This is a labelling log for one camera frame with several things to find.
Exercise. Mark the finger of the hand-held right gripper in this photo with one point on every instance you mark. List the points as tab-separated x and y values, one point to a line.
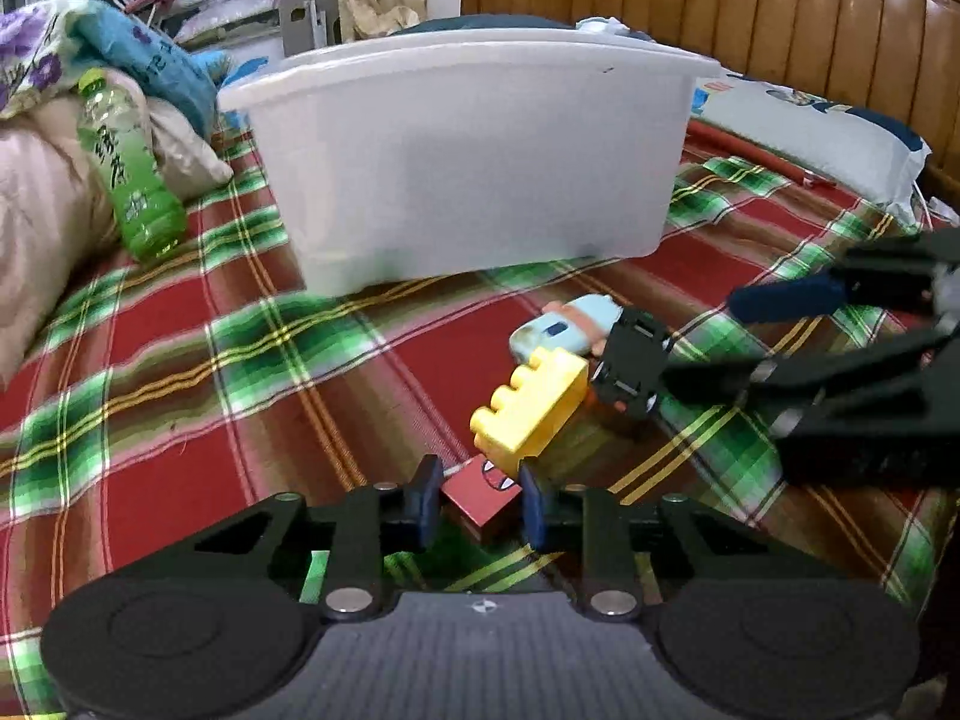
795	294
750	381

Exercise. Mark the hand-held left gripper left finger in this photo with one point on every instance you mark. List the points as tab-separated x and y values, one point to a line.
426	501

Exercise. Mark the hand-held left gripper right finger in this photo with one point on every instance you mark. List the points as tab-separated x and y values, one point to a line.
534	508

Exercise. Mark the red printed cube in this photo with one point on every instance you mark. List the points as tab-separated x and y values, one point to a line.
480	499

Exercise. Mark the yellow building brick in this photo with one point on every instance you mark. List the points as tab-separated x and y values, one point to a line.
532	405

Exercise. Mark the black toy car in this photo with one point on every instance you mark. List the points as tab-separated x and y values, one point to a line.
634	364

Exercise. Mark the white plastic container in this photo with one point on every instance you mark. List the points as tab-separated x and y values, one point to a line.
480	165

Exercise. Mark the red rod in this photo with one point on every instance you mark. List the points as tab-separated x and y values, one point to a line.
750	154

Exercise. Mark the white printed pillow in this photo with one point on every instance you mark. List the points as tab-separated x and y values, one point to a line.
817	135

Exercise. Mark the light blue toy figure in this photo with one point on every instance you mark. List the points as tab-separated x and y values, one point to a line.
570	322

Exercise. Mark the red green plaid bedsheet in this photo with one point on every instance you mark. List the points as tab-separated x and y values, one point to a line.
225	390

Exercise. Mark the wooden headboard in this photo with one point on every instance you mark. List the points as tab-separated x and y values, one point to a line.
750	7

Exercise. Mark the dark blue pillow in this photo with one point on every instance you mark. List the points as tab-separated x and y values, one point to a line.
487	22

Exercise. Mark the green tea bottle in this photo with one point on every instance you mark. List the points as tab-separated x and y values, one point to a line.
135	180

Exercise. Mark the pink quilt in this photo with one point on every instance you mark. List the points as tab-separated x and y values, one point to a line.
52	225

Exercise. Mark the grey cardboard box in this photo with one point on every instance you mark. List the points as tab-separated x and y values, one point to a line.
307	19

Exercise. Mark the blue printed cloth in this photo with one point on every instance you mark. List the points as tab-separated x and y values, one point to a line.
157	60

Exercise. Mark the white bedding pile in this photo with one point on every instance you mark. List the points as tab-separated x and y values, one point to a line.
225	15

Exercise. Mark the purple floral blanket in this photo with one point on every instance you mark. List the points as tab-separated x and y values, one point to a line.
37	45

